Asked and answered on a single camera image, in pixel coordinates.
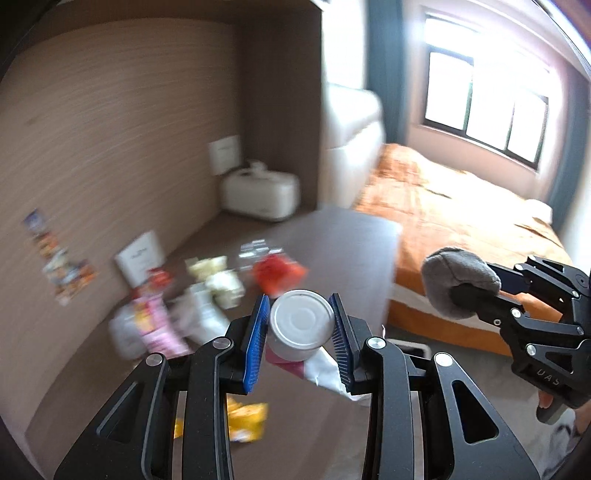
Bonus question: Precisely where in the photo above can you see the red snack packet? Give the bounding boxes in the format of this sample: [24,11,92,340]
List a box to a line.
[252,254,309,296]

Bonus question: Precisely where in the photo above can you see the white plastic wrapper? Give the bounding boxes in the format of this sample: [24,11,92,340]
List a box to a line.
[173,284,232,345]

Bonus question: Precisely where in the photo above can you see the silver tin can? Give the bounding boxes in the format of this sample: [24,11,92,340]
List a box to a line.
[268,289,336,363]

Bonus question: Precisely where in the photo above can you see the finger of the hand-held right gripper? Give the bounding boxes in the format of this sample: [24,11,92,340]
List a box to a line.
[450,282,583,341]
[487,261,528,296]

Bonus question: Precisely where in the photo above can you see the white pillow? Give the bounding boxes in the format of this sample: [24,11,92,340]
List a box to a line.
[524,198,555,225]

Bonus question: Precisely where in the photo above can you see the person's right hand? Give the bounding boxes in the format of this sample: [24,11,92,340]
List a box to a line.
[536,390,590,437]

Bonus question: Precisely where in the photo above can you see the pink white wrapper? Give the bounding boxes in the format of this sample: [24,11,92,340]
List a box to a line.
[265,346,370,402]

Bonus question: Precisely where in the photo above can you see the cream snack packet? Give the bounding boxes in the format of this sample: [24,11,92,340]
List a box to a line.
[185,256,230,283]
[205,270,246,309]

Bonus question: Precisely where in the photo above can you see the white appliance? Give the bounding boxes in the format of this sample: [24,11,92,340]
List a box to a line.
[219,159,300,223]

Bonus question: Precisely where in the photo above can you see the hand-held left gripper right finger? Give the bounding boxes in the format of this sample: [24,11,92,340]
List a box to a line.
[329,292,542,480]

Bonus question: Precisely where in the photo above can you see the white wall card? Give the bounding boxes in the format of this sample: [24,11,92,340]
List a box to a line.
[208,135,243,176]

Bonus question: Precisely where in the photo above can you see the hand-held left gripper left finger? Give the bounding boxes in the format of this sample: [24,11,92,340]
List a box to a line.
[53,294,271,480]

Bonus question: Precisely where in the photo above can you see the grey cloth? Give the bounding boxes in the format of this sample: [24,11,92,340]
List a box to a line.
[421,247,502,321]

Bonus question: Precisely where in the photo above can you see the colourful wall stickers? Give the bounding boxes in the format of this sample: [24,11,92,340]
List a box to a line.
[21,209,99,306]

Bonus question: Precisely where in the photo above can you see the white plastic bag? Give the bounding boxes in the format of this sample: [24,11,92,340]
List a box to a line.
[108,307,149,361]

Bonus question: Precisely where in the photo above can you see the black framed window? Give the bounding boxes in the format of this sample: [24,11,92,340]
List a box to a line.
[422,13,553,169]

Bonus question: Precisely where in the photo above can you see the white standing card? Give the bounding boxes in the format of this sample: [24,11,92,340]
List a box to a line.
[115,231,167,289]

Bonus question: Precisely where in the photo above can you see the dark blue curtain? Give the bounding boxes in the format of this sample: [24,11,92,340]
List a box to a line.
[549,60,591,243]
[367,0,408,145]

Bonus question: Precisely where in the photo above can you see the yellow snack packet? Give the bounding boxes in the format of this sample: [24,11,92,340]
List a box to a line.
[173,396,269,445]

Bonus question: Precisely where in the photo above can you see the pink snack packet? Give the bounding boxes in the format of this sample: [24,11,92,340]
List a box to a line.
[131,282,191,357]

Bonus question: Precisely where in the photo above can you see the silver blister pack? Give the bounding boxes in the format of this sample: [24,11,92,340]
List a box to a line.
[238,240,283,265]

